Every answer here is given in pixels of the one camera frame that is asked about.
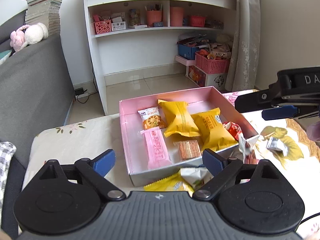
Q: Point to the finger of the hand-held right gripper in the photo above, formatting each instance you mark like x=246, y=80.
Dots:
x=280, y=112
x=255, y=100

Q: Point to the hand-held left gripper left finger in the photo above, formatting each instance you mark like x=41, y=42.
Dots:
x=106, y=162

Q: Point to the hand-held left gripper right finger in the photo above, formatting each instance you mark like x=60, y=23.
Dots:
x=212, y=160

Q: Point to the white green snack packet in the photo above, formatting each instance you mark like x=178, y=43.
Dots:
x=197, y=177

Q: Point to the clear wafer biscuit packet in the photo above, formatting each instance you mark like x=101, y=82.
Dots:
x=188, y=150

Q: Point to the small yellow printed packet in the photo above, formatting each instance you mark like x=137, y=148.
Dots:
x=212, y=130

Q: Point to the small silver snack packet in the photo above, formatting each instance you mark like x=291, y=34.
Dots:
x=276, y=146

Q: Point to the pink cardboard box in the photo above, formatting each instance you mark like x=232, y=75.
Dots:
x=133, y=140

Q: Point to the yellow packet with blue label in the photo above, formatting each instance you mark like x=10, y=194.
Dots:
x=167, y=183

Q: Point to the pink snack packet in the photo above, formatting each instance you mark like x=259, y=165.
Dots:
x=156, y=150

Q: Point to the large plain yellow packet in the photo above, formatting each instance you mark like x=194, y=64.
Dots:
x=180, y=120

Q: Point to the lotus root chip packet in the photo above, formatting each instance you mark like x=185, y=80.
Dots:
x=151, y=120

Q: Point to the white printed box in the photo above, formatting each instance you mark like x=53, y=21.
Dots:
x=205, y=78

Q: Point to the large pink basket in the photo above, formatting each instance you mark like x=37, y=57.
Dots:
x=212, y=65

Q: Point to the beige lace curtain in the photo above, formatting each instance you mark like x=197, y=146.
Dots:
x=243, y=35

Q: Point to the pink stand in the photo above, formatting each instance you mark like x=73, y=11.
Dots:
x=183, y=60

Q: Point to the blue storage box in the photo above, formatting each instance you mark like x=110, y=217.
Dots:
x=186, y=52

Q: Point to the small red basket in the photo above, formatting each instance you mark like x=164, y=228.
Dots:
x=197, y=21

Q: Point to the grey checked blanket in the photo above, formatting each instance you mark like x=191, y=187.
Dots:
x=6, y=160

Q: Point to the grey sofa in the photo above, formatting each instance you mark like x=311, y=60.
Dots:
x=32, y=80

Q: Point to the plain pink cup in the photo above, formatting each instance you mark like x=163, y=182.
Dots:
x=177, y=16

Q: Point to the white shelf unit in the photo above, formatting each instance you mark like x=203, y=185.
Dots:
x=140, y=47

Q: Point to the pink cup with pens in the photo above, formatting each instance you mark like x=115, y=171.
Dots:
x=154, y=18

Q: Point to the small pink holed basket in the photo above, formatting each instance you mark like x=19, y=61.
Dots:
x=102, y=27

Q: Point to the white labelled box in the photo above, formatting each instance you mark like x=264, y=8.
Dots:
x=118, y=26

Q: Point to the teal patterned cushion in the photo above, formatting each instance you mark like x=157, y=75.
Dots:
x=5, y=57

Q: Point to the printed card box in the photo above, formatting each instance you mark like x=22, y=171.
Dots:
x=134, y=17

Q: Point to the white plush toy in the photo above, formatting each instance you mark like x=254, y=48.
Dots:
x=36, y=33

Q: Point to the stack of books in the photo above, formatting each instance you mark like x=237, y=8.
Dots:
x=43, y=15

